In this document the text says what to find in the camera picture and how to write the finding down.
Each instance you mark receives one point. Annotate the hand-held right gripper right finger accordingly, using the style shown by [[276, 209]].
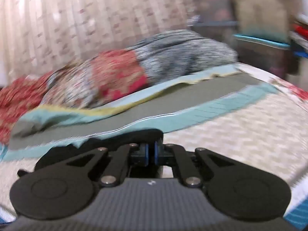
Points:
[[156, 157]]

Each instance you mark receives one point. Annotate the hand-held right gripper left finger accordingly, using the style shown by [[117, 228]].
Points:
[[144, 157]]

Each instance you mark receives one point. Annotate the patterned bed sheet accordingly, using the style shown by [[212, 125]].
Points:
[[216, 125]]

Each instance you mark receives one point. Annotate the floral patchwork quilt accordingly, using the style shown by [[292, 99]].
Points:
[[115, 72]]

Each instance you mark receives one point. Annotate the blue white patterned blanket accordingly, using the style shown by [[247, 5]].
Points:
[[180, 53]]

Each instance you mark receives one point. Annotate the red floral blanket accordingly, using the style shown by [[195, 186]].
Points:
[[16, 101]]

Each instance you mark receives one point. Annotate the clear storage box teal lid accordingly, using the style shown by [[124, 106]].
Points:
[[259, 55], [211, 7]]

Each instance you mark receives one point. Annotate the floral curtain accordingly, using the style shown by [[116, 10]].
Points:
[[72, 16]]

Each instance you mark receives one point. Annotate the pile of clothes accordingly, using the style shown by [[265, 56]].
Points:
[[300, 31]]

